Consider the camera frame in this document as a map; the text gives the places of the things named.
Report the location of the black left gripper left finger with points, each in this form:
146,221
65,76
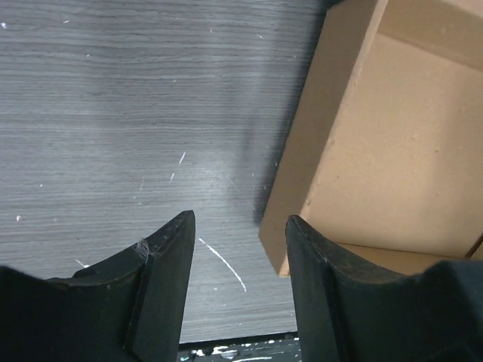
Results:
128,307

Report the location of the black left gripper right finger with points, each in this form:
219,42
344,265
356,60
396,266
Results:
350,309

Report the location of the brown cardboard box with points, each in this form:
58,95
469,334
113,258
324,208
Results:
384,155

